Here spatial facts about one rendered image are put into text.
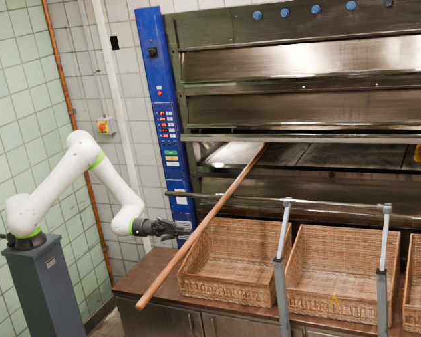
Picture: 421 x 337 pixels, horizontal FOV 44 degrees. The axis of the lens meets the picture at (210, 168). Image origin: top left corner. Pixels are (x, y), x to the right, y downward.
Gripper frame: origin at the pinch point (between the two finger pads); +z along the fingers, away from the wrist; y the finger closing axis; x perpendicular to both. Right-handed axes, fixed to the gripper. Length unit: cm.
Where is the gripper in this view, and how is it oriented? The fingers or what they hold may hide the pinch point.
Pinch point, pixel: (184, 231)
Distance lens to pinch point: 238.9
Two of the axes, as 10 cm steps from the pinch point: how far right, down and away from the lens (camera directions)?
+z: 9.0, 0.3, -4.3
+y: 1.4, 9.3, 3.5
